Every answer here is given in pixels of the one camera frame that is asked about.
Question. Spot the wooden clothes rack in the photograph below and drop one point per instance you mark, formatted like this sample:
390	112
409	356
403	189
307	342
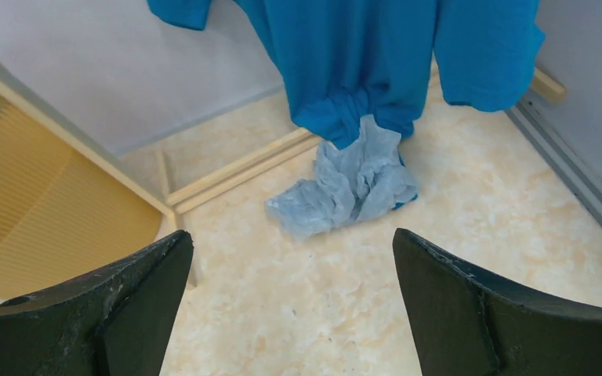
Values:
171	203

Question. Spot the light blue plastic trash bag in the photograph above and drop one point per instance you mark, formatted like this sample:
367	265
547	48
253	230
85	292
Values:
361	182

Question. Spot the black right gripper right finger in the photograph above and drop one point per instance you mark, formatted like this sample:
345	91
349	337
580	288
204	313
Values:
467	320

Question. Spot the grey metal corner rail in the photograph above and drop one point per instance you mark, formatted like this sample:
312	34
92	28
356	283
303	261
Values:
575	174

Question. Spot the blue t-shirt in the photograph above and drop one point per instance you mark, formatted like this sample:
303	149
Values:
342	60

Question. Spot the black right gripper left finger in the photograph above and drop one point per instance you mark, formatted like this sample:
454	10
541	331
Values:
114	320

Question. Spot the yellow slatted trash bin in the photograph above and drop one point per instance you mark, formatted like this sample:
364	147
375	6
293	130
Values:
61	215

